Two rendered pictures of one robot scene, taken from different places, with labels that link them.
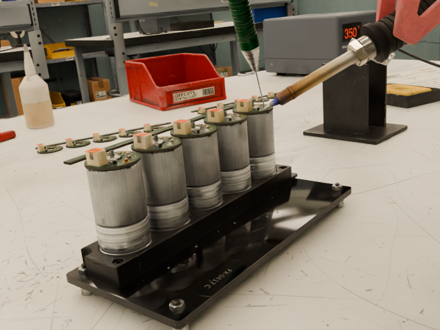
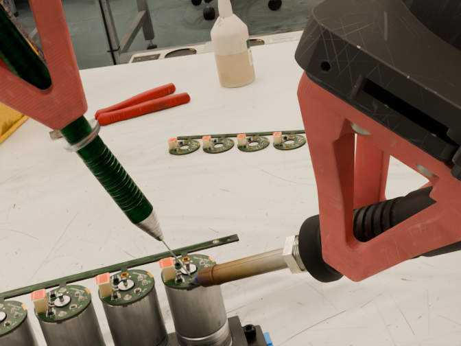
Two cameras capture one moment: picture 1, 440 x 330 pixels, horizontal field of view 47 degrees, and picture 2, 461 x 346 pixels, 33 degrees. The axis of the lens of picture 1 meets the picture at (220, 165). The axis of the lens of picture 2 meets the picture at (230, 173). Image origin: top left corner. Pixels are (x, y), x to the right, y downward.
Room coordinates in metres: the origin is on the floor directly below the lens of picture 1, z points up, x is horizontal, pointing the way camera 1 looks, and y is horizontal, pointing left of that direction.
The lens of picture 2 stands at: (0.12, -0.24, 1.00)
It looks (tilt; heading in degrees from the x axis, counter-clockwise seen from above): 27 degrees down; 45
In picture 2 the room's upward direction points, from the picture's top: 11 degrees counter-clockwise
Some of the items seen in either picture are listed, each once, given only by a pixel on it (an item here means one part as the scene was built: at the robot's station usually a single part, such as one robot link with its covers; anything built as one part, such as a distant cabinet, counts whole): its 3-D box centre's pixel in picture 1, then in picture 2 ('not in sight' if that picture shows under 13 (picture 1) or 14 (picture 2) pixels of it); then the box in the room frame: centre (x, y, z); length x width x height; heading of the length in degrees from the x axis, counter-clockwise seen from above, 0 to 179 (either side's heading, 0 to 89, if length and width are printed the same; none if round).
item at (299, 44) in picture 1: (319, 44); not in sight; (0.86, -0.19, 0.80); 0.15 x 0.12 x 0.10; 41
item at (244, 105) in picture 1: (245, 105); (170, 268); (0.30, -0.02, 0.82); 0.01 x 0.01 x 0.01; 51
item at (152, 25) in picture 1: (154, 25); not in sight; (3.12, 0.32, 0.80); 0.15 x 0.12 x 0.10; 55
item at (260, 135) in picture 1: (255, 146); (199, 314); (0.30, -0.02, 0.79); 0.02 x 0.02 x 0.05
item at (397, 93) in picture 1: (399, 93); not in sight; (0.58, -0.22, 0.76); 0.07 x 0.05 x 0.02; 27
